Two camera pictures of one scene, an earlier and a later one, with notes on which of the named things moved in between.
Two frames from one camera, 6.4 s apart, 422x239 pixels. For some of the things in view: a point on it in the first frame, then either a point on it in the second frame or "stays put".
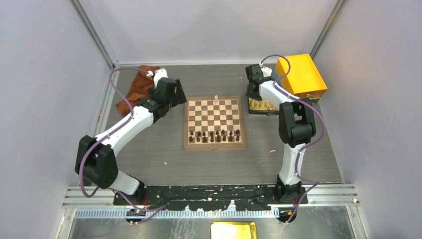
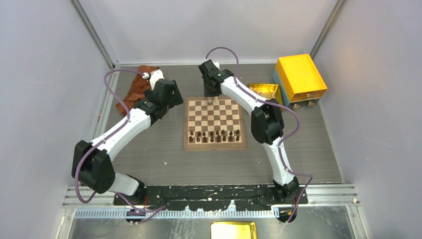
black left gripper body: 178,97 stays put
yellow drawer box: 304,80 stays put
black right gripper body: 253,95 → 207,91
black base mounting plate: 212,197 stays put
